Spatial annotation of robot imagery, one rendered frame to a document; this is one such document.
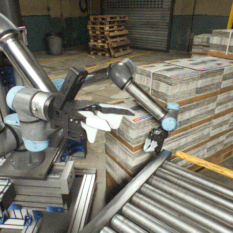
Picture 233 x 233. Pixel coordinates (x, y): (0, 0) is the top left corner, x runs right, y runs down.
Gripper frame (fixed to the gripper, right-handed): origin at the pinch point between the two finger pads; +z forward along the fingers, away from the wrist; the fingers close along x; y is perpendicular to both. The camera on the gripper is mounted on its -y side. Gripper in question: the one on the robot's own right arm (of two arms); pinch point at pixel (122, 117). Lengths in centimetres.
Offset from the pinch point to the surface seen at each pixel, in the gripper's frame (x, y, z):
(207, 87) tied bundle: -135, 13, 2
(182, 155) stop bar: -58, 34, 6
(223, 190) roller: -47, 38, 26
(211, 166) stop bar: -56, 34, 19
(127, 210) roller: -18.5, 42.1, -3.6
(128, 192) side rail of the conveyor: -26.0, 40.4, -7.1
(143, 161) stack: -89, 63, -24
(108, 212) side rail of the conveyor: -13.9, 42.1, -9.1
